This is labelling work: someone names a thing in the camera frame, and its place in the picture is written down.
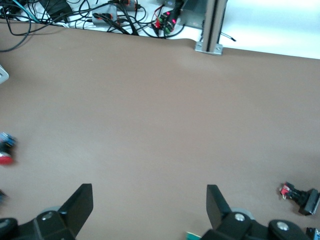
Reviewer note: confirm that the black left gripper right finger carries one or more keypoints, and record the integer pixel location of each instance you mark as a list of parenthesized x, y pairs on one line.
[(232, 225)]

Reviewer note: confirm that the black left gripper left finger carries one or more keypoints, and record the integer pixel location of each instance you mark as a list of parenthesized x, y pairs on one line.
[(62, 222)]

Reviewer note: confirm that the red mushroom button blue block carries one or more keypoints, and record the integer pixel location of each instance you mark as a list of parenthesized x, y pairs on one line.
[(6, 150)]

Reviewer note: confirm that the brown table mat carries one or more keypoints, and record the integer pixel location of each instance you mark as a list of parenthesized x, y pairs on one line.
[(160, 120)]

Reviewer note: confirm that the grey electronics box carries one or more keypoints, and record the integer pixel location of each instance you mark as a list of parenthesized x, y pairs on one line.
[(103, 16)]

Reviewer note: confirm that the red green connector cluster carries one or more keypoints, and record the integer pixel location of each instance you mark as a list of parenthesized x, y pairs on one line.
[(167, 21)]

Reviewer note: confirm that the black power adapter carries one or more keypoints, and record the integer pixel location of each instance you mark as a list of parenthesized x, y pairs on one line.
[(56, 7)]

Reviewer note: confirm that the metal controller box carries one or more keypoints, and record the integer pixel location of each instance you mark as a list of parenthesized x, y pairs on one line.
[(193, 12)]

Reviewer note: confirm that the green load switch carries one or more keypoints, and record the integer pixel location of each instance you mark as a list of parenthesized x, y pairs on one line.
[(193, 236)]

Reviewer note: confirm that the black switch with red end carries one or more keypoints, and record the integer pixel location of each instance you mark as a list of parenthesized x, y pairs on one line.
[(300, 198)]

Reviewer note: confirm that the aluminium profile post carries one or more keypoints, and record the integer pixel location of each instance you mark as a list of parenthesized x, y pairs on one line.
[(212, 27)]

